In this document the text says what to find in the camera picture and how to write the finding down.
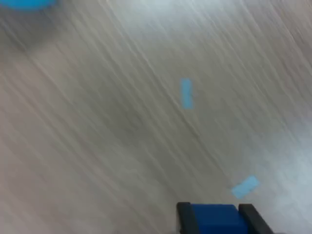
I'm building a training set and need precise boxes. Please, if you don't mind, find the light blue plastic bin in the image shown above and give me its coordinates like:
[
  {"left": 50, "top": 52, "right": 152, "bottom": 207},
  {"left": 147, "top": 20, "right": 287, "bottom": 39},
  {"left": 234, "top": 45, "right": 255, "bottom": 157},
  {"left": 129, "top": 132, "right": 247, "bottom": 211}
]
[{"left": 0, "top": 0, "right": 60, "bottom": 12}]

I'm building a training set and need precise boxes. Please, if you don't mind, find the blue wooden cube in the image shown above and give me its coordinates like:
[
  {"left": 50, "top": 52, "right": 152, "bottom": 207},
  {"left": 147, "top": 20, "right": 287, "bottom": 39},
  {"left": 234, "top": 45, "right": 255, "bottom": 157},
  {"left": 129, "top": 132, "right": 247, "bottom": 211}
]
[{"left": 190, "top": 204, "right": 249, "bottom": 234}]

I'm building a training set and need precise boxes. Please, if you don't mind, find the small light blue tape piece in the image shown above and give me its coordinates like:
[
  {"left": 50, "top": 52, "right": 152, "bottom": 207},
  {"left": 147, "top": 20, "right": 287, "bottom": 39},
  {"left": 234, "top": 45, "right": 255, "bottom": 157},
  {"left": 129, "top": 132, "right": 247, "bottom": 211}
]
[
  {"left": 179, "top": 78, "right": 195, "bottom": 110},
  {"left": 230, "top": 175, "right": 260, "bottom": 199}
]

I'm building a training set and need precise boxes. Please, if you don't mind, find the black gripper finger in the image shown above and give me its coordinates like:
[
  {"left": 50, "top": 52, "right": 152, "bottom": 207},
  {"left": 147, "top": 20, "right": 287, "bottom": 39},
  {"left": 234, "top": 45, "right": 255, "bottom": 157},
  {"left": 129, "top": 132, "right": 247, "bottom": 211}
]
[
  {"left": 238, "top": 203, "right": 275, "bottom": 234},
  {"left": 175, "top": 201, "right": 201, "bottom": 234}
]

